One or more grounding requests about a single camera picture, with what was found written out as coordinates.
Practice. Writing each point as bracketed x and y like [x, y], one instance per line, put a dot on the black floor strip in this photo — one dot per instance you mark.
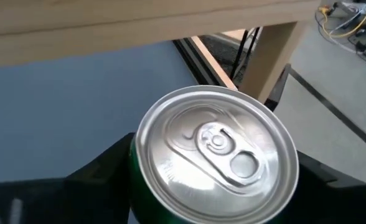
[335, 110]

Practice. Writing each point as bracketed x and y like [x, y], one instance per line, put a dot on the green Sprite can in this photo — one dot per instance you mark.
[214, 149]

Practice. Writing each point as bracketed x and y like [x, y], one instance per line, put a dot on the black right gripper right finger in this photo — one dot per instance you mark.
[310, 193]

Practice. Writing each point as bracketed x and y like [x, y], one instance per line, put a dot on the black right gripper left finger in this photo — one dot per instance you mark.
[102, 186]

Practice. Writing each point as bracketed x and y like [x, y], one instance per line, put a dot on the wooden slatted shelf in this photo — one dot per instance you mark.
[108, 25]

